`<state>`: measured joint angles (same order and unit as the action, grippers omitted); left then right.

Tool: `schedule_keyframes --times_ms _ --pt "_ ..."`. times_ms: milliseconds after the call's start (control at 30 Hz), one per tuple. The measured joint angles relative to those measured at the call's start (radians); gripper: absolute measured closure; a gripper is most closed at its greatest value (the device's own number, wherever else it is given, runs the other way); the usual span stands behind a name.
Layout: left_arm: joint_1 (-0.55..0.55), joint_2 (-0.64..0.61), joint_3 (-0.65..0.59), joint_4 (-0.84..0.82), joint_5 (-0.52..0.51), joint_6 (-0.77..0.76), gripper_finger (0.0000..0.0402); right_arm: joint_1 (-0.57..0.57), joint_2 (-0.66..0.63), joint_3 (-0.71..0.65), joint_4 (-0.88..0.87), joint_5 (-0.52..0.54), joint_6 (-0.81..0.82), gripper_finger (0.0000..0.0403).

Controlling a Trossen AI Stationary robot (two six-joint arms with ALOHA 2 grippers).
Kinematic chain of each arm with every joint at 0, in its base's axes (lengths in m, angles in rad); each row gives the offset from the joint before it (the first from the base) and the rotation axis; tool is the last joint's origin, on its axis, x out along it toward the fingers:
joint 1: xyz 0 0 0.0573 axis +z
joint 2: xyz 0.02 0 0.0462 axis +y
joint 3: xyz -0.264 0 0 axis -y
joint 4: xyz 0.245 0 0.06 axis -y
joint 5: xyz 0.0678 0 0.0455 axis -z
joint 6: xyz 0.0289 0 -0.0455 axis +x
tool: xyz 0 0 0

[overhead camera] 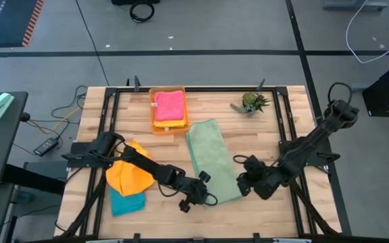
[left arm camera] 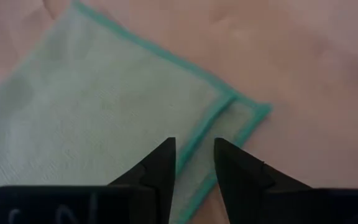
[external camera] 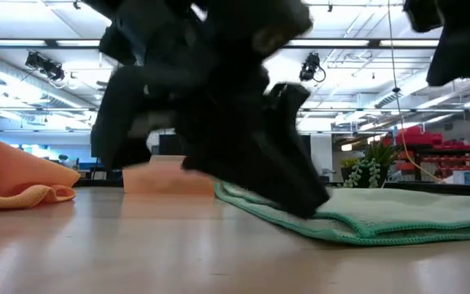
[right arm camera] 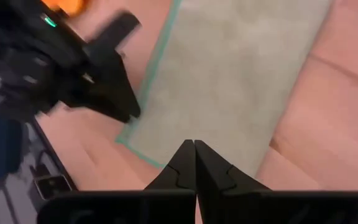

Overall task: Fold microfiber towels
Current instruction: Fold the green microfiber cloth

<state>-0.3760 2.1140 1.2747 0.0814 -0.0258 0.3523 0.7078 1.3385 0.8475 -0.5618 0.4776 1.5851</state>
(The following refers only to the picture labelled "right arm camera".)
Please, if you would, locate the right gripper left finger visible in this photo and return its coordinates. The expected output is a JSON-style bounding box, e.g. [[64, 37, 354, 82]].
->
[[37, 139, 198, 224]]

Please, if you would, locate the green microfiber towel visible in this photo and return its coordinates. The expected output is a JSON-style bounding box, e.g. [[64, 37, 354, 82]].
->
[[116, 0, 334, 178]]

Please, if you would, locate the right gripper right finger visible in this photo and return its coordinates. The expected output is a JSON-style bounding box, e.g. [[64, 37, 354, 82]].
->
[[194, 139, 358, 224]]

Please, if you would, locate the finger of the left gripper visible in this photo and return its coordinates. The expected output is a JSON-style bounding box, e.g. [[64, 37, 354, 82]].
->
[[85, 14, 141, 60], [63, 55, 141, 124]]

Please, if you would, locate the orange microfiber towel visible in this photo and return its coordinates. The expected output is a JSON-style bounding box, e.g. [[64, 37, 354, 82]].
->
[[40, 0, 88, 16]]

